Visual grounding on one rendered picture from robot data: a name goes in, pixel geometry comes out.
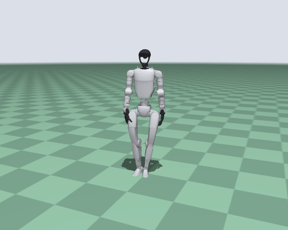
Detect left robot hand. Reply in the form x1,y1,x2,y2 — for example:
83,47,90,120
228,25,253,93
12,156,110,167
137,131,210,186
158,109,165,126

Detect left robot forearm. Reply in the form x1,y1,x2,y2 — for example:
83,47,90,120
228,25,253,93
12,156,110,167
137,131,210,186
158,91,165,112

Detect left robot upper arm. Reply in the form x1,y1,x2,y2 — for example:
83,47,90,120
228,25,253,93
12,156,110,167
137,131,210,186
154,70,164,97

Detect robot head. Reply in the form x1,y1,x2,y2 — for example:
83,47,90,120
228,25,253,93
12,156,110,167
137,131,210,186
139,49,151,69

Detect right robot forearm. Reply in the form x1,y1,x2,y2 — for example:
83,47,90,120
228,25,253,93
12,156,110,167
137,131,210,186
123,89,131,112

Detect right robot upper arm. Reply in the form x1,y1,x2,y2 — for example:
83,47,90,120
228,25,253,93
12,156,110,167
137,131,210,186
125,69,134,95

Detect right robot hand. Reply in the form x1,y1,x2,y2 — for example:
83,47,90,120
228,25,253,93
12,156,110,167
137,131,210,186
124,108,132,124

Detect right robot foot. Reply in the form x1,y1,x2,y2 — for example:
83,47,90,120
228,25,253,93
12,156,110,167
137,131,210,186
132,166,143,176

